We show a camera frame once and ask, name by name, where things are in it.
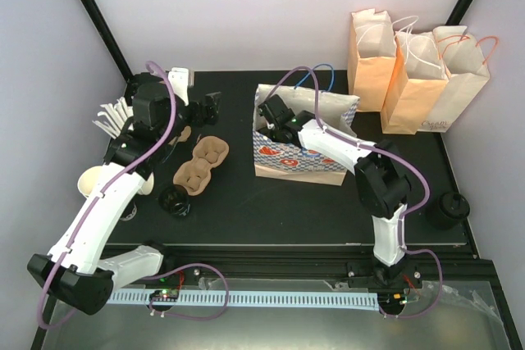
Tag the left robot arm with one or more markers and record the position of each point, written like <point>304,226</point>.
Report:
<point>73,270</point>

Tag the light blue cable duct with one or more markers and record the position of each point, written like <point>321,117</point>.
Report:
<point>218,298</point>

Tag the cup of white straws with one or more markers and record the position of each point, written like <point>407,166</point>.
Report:
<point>115,118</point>

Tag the brown cup carrier stack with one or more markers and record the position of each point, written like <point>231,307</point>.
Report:
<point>185,134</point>

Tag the blue checkered paper bag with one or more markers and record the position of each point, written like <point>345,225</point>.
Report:
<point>285,161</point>

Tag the orange paper bag white handles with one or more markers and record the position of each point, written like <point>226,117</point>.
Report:
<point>373,45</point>

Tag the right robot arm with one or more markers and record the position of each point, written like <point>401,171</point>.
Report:
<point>381,182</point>

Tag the orange paper bag middle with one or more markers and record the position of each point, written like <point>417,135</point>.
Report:
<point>417,81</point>

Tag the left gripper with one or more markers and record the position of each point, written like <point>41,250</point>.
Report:
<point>211,109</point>

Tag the beige paper bag orange handles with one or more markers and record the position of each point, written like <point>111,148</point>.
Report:
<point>466,65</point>

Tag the brown carrier half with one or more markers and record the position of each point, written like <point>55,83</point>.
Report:
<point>195,174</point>

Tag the black coffee cup stack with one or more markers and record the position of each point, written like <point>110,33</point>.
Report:
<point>448,211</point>

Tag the lying white paper cup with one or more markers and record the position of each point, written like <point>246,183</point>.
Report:
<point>147,186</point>

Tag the white paper cup stack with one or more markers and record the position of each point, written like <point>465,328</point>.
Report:
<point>89,180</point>

